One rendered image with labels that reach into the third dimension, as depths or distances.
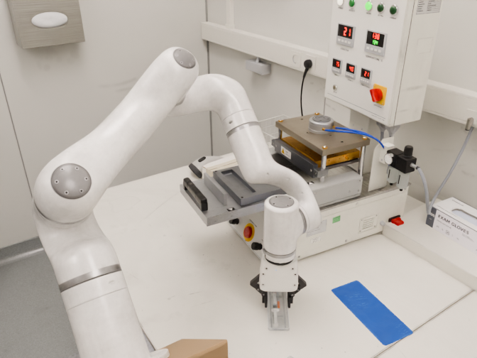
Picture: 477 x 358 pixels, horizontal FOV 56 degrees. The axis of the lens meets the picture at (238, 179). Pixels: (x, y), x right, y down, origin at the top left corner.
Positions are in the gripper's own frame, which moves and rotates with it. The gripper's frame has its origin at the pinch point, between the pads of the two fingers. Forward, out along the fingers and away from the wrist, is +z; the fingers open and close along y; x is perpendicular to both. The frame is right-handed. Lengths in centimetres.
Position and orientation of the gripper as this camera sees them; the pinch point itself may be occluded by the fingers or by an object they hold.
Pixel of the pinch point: (277, 299)
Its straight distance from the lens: 128.2
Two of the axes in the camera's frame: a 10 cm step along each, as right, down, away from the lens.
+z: 0.1, 8.8, 4.8
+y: 10.0, 0.1, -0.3
